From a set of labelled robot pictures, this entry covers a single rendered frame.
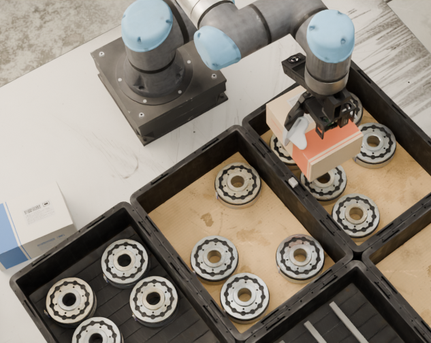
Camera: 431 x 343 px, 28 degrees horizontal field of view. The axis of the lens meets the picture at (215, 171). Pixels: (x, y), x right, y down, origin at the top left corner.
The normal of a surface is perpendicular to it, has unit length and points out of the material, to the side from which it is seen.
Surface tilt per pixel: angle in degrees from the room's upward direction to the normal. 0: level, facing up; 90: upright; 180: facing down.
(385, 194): 0
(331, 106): 90
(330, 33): 1
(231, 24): 4
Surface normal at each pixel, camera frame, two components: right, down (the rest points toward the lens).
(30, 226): -0.06, -0.44
